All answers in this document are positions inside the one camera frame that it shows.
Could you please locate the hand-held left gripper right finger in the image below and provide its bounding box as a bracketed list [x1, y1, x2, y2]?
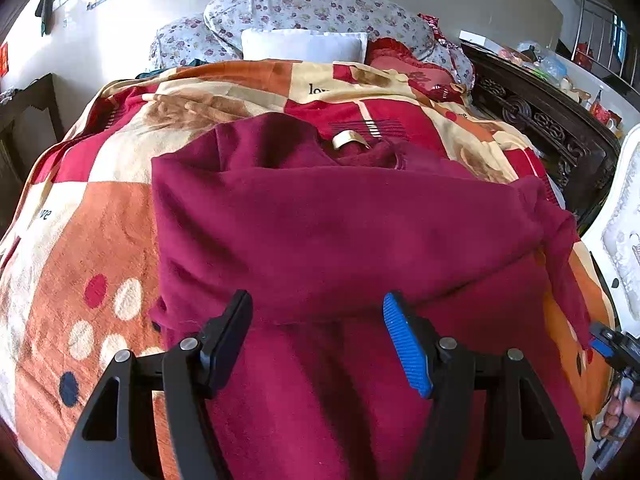
[382, 291, 583, 480]

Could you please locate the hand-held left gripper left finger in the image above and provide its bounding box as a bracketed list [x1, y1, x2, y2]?
[57, 289, 253, 480]

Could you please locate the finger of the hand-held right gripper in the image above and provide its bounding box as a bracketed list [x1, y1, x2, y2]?
[588, 322, 623, 359]

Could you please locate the maroon sweater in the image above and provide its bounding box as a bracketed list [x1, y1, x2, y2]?
[149, 112, 593, 480]

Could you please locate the person's right hand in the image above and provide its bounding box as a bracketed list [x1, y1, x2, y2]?
[599, 394, 640, 439]

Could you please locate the white ornate board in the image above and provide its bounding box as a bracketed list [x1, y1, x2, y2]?
[580, 122, 640, 337]

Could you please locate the printed red orange blanket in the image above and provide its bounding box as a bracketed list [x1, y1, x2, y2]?
[0, 59, 618, 480]

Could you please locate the dark carved wooden headboard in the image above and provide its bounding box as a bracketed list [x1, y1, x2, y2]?
[460, 42, 623, 235]

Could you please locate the red ruffled pillow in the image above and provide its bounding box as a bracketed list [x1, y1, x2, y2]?
[367, 37, 465, 106]

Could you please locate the pile of bags and packets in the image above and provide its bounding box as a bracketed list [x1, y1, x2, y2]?
[459, 30, 626, 142]

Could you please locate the dark wooden cabinet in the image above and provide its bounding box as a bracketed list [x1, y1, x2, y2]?
[0, 72, 66, 238]

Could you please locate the small floral pillow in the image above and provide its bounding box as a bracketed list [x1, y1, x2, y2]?
[149, 15, 244, 74]

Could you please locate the white pillow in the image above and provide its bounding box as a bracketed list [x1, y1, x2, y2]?
[241, 28, 369, 64]

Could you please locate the metal stair railing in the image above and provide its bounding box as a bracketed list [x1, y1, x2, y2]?
[570, 0, 640, 81]

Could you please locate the large floral pillow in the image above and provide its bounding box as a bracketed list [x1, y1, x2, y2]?
[204, 0, 473, 87]

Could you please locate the dark green hanging cloth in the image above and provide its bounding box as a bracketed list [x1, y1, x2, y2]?
[35, 0, 57, 37]

